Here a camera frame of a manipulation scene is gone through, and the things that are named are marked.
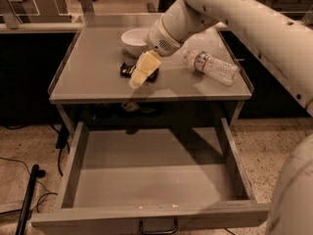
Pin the black chocolate bar wrapper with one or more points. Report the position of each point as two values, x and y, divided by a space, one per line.
127 70

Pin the white tag under table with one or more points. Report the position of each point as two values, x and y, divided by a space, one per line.
130 106

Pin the grey cabinet table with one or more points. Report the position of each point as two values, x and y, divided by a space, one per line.
90 73

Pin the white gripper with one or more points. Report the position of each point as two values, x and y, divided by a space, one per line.
161 40

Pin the black pole on floor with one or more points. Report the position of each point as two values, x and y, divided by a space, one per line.
35 172

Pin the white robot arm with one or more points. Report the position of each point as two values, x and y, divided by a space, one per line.
287 46

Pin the clear plastic water bottle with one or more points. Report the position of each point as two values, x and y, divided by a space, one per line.
205 63

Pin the black drawer handle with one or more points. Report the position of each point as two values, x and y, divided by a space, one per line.
158 228

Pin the open grey top drawer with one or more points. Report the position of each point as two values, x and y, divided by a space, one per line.
113 180

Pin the white ceramic bowl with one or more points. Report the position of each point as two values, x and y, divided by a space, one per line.
135 41

